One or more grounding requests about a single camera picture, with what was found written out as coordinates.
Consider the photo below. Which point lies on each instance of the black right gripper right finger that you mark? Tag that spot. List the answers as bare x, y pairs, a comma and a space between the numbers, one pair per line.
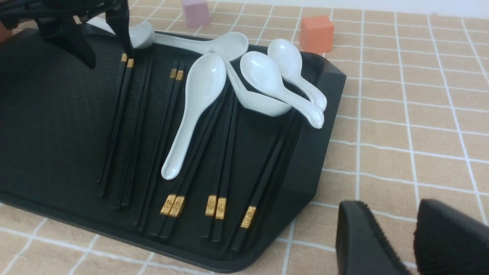
449, 242

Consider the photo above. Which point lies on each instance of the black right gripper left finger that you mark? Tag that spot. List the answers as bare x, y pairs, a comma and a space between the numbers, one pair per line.
361, 246

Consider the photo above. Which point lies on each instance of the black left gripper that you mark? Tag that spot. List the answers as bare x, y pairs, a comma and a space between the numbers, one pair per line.
55, 19

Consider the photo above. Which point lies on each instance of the black chopstick gold tip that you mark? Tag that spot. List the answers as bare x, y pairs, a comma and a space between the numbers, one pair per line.
161, 149
113, 113
142, 212
116, 126

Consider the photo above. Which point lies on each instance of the white spoon far left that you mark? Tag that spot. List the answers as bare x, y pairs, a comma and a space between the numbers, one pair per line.
141, 35

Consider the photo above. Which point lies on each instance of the pink cube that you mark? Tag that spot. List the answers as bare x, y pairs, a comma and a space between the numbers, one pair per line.
196, 12

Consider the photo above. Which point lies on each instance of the black chopstick gold band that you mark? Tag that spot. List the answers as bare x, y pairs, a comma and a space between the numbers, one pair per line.
248, 213
191, 183
183, 179
220, 137
222, 199

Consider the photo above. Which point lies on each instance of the white spoon long vertical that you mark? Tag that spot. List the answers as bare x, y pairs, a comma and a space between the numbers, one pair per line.
205, 83

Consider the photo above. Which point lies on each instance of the white spoon top middle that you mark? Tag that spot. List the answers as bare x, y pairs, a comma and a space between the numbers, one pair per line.
230, 46

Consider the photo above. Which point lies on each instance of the black plastic tray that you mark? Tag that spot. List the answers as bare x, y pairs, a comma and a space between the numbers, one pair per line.
54, 126

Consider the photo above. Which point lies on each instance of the white spoon under middle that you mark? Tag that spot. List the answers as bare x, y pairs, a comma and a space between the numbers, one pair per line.
254, 101

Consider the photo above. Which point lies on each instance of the white spoon right inner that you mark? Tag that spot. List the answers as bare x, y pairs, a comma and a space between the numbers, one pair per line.
261, 72

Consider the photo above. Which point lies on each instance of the white spoon rightmost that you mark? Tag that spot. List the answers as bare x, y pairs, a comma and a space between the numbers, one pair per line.
289, 61

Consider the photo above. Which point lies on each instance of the orange cube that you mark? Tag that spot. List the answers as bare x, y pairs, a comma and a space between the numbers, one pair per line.
317, 34

